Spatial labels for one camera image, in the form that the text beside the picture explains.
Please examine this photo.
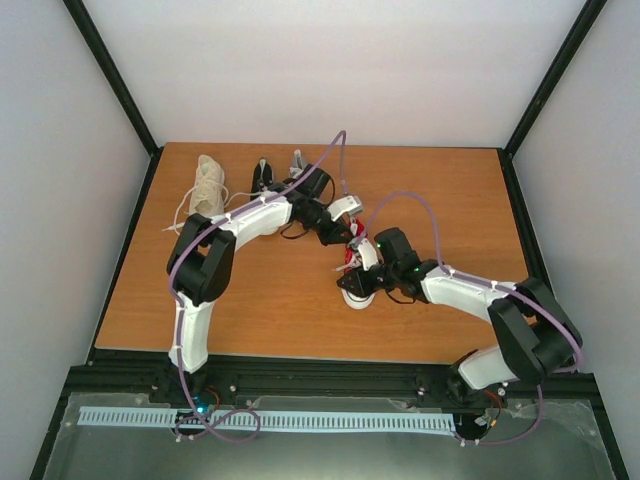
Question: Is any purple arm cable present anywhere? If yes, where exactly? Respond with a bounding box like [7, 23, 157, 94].
[351, 191, 586, 447]
[167, 129, 351, 445]

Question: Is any grey canvas sneaker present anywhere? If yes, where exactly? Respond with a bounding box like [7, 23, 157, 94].
[289, 149, 313, 180]

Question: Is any light blue slotted cable duct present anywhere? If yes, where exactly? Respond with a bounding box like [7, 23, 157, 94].
[77, 406, 456, 435]

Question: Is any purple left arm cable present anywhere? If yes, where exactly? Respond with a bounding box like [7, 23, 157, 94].
[167, 129, 351, 445]

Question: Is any red canvas sneaker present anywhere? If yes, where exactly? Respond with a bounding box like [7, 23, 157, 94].
[337, 217, 379, 310]

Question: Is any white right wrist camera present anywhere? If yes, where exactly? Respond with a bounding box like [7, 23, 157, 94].
[348, 238, 380, 271]

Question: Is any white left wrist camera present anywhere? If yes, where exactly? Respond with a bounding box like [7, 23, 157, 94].
[327, 195, 364, 222]

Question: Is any white shoelace of red shoe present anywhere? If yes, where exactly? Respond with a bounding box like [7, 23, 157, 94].
[334, 217, 365, 272]

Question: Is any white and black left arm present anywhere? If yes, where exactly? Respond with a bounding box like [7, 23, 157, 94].
[167, 166, 353, 403]

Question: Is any black canvas sneaker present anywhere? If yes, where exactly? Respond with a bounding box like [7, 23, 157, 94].
[251, 157, 274, 193]

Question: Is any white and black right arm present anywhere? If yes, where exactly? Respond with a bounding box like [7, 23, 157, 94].
[337, 228, 583, 395]

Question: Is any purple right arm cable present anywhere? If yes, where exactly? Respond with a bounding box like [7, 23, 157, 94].
[351, 191, 586, 447]

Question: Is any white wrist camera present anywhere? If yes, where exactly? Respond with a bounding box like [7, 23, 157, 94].
[327, 195, 364, 222]
[348, 238, 380, 271]

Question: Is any cream high-top sneaker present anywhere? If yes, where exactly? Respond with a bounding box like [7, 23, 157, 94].
[189, 155, 228, 217]

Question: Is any black aluminium frame rail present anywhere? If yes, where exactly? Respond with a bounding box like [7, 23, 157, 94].
[64, 349, 601, 416]

